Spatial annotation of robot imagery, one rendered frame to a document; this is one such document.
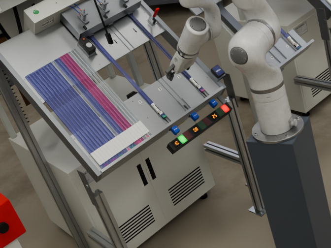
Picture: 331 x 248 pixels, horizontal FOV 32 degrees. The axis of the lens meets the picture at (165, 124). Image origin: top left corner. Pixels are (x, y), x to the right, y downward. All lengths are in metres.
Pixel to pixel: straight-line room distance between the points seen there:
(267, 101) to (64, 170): 0.98
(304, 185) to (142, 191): 0.88
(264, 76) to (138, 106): 0.62
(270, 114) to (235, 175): 1.18
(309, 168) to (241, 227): 0.74
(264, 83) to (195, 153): 0.99
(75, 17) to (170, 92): 0.51
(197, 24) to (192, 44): 0.07
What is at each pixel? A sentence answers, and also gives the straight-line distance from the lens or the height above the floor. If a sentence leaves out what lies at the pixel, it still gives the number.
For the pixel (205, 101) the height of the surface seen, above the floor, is 0.73.
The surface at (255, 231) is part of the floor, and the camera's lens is 2.79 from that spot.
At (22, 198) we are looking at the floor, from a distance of 3.76.
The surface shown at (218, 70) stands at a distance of 2.47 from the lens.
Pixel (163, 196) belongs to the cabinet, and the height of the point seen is 0.21.
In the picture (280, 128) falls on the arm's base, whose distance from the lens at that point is 2.06.
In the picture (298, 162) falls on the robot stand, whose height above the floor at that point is 0.61.
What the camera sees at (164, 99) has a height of 0.79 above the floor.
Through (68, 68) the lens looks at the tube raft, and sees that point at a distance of 2.40.
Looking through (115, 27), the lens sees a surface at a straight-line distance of 2.56.
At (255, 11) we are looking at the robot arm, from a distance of 1.94.
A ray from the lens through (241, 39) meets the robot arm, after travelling 1.86.
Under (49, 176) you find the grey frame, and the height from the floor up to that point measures 0.54.
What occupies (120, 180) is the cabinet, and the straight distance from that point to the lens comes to 2.64.
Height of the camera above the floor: 1.82
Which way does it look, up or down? 28 degrees down
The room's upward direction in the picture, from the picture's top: 20 degrees counter-clockwise
